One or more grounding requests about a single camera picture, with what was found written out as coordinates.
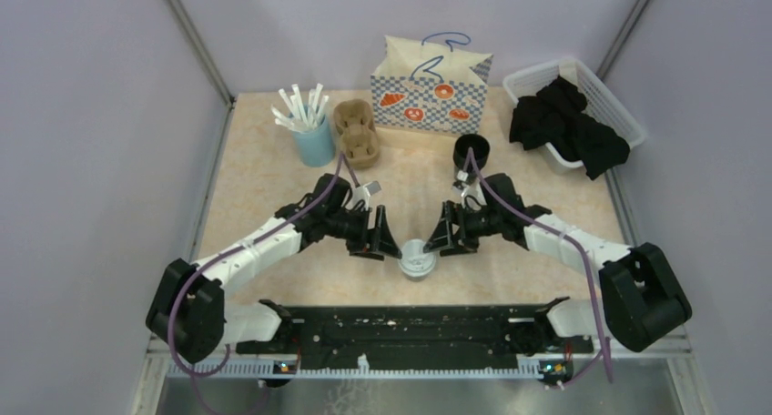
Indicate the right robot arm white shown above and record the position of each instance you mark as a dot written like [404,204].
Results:
[636,297]

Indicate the white plastic basket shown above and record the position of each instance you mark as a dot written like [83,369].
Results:
[602,104]

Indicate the blue straw holder cup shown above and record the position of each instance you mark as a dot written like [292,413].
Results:
[316,148]

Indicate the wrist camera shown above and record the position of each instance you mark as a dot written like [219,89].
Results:
[362,194]
[467,187]

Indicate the black cloth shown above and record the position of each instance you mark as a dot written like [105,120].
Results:
[556,115]

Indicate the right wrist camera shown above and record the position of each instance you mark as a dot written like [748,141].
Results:
[467,187]

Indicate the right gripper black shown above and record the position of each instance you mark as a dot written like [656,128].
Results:
[443,237]

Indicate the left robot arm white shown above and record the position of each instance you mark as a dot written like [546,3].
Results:
[190,311]

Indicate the stack of black cups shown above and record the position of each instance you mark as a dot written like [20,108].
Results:
[479,146]

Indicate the checkered paper takeout bag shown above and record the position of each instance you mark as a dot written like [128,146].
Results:
[431,85]

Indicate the white wrapped straws bundle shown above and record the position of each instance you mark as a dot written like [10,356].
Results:
[305,113]

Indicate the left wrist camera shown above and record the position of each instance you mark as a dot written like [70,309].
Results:
[362,194]

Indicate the black coffee cup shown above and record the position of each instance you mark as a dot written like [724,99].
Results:
[416,274]

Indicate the cardboard cup carrier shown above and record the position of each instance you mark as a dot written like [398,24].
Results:
[358,141]

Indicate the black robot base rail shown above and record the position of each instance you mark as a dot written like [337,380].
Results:
[425,340]

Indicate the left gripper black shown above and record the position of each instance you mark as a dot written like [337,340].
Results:
[383,239]

